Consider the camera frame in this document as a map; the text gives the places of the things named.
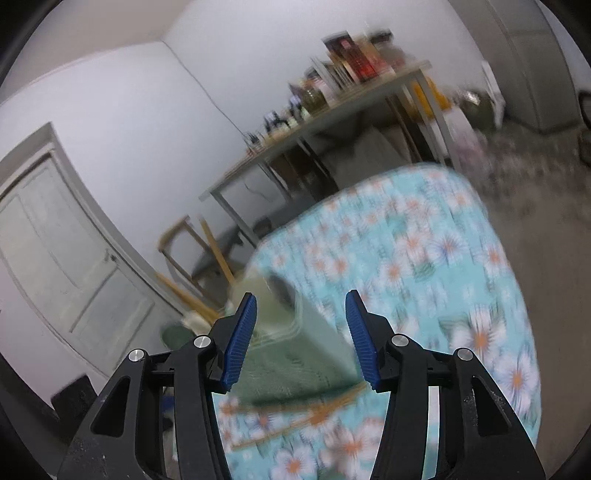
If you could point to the bundle of bamboo chopsticks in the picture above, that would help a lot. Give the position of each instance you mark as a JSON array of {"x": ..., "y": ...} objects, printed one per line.
[{"x": 194, "y": 300}]

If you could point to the blue floral blanket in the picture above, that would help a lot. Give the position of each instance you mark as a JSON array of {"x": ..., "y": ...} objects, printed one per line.
[{"x": 415, "y": 258}]

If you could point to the grey refrigerator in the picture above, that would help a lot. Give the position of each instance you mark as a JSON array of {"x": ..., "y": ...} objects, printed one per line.
[{"x": 531, "y": 69}]

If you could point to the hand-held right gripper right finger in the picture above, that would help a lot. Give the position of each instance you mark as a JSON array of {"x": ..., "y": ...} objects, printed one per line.
[{"x": 362, "y": 341}]

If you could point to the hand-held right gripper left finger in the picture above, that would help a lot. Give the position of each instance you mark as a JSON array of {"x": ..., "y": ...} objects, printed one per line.
[{"x": 240, "y": 341}]

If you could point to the green glass jar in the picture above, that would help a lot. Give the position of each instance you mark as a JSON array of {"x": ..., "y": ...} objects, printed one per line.
[{"x": 313, "y": 99}]

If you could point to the yellow plastic bag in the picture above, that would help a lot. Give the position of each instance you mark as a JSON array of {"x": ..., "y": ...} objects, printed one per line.
[{"x": 429, "y": 97}]

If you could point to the cream plastic soup spoon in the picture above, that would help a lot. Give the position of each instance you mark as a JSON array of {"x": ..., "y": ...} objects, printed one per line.
[{"x": 194, "y": 321}]

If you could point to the bamboo chopstick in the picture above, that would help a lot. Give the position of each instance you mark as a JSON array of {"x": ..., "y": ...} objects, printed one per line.
[{"x": 277, "y": 431}]

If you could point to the green perforated utensil holder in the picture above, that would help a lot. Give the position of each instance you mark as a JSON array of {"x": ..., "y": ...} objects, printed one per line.
[{"x": 300, "y": 360}]

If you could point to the white panelled door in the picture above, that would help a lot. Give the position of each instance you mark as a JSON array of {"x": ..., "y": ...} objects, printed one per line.
[{"x": 55, "y": 258}]

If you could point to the red box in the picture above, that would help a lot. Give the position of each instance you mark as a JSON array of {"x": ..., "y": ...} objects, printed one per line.
[{"x": 364, "y": 64}]

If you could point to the wooden chair with dark seat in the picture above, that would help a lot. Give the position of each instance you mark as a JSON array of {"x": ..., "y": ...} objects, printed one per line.
[{"x": 217, "y": 258}]

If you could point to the grey desk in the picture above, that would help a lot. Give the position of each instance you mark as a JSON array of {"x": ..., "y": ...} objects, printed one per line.
[{"x": 323, "y": 115}]

